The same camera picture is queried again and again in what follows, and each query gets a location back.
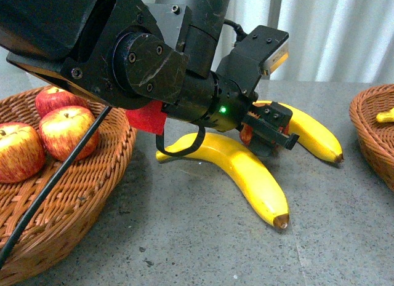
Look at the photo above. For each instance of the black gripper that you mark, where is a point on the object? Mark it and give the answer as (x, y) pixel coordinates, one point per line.
(221, 101)

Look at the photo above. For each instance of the yellow banana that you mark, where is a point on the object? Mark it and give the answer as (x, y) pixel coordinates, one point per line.
(314, 136)
(256, 183)

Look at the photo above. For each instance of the dark red apple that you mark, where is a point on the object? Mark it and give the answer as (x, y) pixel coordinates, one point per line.
(245, 133)

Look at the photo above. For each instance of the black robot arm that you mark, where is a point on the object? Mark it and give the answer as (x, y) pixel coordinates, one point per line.
(179, 59)

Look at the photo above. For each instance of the red tape piece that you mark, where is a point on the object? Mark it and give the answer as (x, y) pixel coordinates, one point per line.
(149, 118)

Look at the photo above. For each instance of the right brown wicker basket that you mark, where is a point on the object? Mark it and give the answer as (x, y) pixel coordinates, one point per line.
(375, 138)

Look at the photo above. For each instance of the brown wicker basket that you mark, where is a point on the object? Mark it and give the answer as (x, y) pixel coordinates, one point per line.
(375, 138)
(74, 204)

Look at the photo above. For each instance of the grey curtain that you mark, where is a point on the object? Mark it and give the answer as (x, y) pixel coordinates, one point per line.
(329, 40)

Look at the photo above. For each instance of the banana in right basket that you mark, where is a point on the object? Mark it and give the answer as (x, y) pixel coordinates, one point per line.
(385, 116)

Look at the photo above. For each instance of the left brown wicker basket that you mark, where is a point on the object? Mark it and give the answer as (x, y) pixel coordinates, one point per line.
(74, 204)

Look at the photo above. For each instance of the red yellow apple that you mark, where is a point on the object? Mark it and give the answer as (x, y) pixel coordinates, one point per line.
(63, 128)

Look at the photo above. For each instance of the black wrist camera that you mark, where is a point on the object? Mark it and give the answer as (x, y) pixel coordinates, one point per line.
(267, 46)

